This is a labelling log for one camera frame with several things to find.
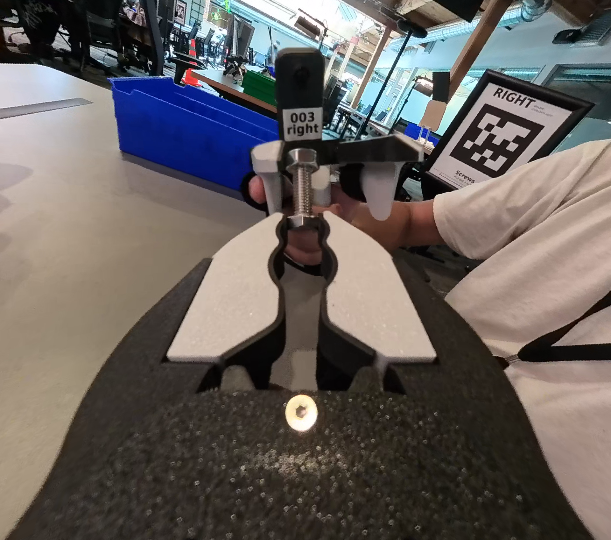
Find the orange traffic cone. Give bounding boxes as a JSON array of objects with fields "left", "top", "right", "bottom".
[{"left": 183, "top": 39, "right": 202, "bottom": 85}]

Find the steel hex bolt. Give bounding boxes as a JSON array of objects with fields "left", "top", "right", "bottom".
[{"left": 287, "top": 148, "right": 320, "bottom": 219}]

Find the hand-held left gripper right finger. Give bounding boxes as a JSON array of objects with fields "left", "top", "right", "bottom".
[{"left": 319, "top": 211, "right": 438, "bottom": 365}]

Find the blue plastic bin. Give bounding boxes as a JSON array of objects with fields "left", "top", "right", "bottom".
[{"left": 107, "top": 76, "right": 281, "bottom": 193}]

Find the black boom stand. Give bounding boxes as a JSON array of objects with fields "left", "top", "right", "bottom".
[{"left": 370, "top": 18, "right": 429, "bottom": 140}]

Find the black lanyard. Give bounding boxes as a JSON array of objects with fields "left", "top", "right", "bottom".
[{"left": 496, "top": 292, "right": 611, "bottom": 370}]

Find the black office chair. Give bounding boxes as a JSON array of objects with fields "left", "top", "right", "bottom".
[{"left": 133, "top": 0, "right": 193, "bottom": 83}]

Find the person's right hand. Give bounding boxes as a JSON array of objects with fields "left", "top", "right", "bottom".
[{"left": 247, "top": 174, "right": 383, "bottom": 267}]

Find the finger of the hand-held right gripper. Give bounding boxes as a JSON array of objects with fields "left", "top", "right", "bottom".
[
  {"left": 251, "top": 141, "right": 288, "bottom": 217},
  {"left": 329, "top": 131, "right": 425, "bottom": 222}
]

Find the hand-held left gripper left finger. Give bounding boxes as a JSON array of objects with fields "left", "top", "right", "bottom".
[{"left": 165, "top": 210, "right": 287, "bottom": 365}]

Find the green plastic crate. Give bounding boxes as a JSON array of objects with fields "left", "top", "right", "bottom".
[{"left": 242, "top": 70, "right": 278, "bottom": 104}]

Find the person's right forearm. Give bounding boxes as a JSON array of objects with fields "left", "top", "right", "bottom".
[{"left": 377, "top": 198, "right": 448, "bottom": 255}]

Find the person in white shirt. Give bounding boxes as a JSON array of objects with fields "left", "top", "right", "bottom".
[{"left": 433, "top": 139, "right": 611, "bottom": 540}]

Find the long wooden table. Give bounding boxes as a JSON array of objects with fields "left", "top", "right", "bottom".
[{"left": 191, "top": 68, "right": 280, "bottom": 114}]

